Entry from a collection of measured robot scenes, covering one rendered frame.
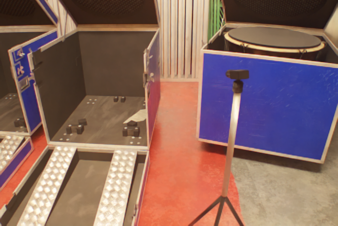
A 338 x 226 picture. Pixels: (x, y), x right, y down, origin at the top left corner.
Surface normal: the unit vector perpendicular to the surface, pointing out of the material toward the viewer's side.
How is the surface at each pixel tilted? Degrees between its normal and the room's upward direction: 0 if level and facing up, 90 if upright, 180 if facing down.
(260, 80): 90
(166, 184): 0
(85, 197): 1
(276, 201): 0
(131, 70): 90
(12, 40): 90
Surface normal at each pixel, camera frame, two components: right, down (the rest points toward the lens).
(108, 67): -0.07, 0.43
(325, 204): 0.00, -0.90
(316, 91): -0.34, 0.40
